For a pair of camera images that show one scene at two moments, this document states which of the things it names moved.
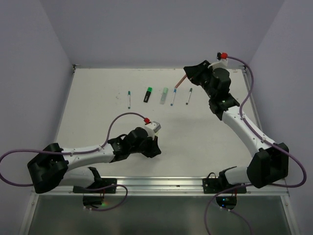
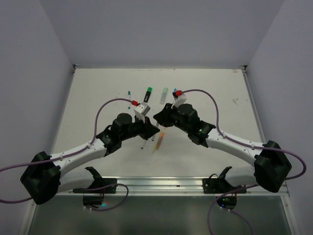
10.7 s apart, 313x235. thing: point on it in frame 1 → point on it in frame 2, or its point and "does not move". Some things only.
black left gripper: x=154 y=149 → x=149 y=129
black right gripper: x=194 y=72 → x=163 y=116
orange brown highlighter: x=180 y=82 → x=160 y=140
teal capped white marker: x=129 y=99 does not move
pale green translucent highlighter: x=164 y=96 does not move
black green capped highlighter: x=147 y=94 does not move
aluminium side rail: x=252 y=105 does not move
